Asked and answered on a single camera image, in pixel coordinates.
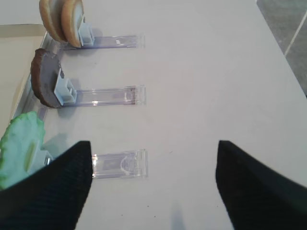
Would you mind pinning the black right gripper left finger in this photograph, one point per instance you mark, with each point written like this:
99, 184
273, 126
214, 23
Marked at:
53, 197

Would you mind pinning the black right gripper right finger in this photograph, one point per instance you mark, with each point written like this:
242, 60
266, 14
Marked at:
255, 196

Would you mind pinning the upright green lettuce leaf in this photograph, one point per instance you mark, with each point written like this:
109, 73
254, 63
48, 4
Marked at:
21, 136

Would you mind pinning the clear holder for lettuce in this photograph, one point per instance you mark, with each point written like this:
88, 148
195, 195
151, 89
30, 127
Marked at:
120, 165

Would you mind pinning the upright brown meat patty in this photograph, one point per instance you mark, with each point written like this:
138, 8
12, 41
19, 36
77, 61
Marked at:
45, 67

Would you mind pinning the clear holder for patty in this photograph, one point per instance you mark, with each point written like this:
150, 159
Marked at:
68, 96

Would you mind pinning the clear holder for buns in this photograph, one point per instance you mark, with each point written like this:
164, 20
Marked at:
90, 41

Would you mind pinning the bun slice outer right rack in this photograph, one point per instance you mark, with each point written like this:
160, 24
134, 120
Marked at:
50, 11

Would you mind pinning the bun slice rack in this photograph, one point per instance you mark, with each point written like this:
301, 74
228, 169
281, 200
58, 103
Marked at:
50, 11
71, 15

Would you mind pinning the bun slice inner right rack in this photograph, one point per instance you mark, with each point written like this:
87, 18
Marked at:
71, 15

